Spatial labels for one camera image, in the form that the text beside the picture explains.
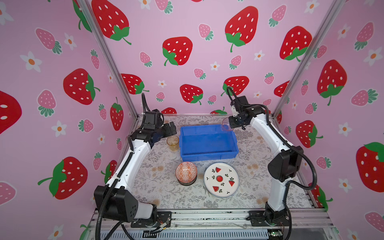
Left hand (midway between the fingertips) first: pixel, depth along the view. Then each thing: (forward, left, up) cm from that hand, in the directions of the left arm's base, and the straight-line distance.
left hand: (169, 128), depth 81 cm
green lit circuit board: (-45, -54, -25) cm, 75 cm away
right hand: (+8, -37, -4) cm, 38 cm away
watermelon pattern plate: (-21, -30, -22) cm, 42 cm away
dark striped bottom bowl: (-25, -11, -18) cm, 32 cm away
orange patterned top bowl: (-18, -9, -18) cm, 27 cm away
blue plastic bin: (+9, -17, -27) cm, 33 cm away
